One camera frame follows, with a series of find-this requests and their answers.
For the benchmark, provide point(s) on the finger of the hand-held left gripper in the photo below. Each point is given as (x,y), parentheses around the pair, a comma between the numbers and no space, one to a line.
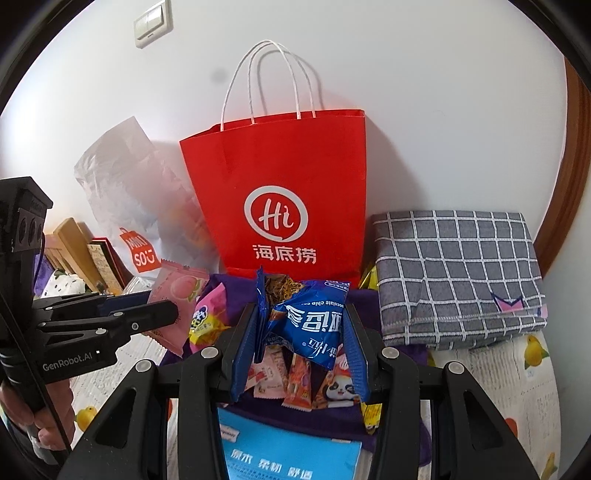
(134,321)
(129,300)

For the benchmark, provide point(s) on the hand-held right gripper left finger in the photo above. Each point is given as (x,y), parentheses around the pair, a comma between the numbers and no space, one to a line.
(247,350)

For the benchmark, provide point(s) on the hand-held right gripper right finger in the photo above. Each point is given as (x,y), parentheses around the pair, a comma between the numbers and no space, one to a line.
(355,350)

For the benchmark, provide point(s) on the pale pink snack packet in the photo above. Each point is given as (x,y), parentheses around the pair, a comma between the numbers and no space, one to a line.
(268,374)

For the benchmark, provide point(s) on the pink panda snack packet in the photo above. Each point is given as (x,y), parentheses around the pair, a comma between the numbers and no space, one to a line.
(337,392)

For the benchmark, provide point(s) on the pink peach snack packet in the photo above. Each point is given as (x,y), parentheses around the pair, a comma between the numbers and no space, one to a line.
(178,286)

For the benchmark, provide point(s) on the blue cookie packet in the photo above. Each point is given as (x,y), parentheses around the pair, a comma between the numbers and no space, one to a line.
(309,323)

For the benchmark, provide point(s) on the red snack packet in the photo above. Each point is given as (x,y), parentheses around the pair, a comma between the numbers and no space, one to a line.
(299,383)

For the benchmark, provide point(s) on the person's left hand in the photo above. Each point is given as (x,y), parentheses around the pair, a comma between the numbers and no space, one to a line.
(44,417)

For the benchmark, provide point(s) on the white spotted pillow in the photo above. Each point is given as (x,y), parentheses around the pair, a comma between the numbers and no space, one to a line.
(62,286)

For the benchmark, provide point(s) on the patterned brown book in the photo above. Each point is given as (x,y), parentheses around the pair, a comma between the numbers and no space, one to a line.
(106,267)

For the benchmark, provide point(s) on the yellow foil packet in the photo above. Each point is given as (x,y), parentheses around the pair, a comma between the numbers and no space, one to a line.
(369,277)

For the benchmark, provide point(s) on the purple towel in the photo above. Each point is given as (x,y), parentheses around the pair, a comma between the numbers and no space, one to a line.
(323,420)

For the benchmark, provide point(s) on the white plastic shopping bag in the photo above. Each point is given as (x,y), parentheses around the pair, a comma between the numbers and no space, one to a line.
(120,194)

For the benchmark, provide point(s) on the blue tissue pack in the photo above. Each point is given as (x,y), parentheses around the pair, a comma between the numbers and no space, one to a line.
(286,452)

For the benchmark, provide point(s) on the grey checked folded cloth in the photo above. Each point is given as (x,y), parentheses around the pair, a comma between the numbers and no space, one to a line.
(452,267)

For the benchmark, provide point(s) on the red paper bag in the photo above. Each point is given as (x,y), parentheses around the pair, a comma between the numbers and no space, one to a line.
(277,184)

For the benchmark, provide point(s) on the brown wooden door frame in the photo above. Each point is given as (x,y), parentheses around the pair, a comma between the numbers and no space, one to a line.
(570,184)

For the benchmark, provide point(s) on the white wall light switch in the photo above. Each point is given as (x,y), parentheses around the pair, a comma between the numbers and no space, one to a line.
(154,21)

